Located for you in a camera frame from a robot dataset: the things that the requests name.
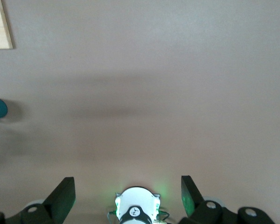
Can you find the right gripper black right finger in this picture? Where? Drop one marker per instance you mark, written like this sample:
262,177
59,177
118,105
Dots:
193,205

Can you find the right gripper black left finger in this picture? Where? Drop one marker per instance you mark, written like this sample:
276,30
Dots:
60,200

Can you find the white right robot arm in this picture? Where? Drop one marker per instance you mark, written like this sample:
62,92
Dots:
136,198

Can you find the bamboo cutting board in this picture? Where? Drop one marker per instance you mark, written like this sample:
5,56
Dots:
0,23

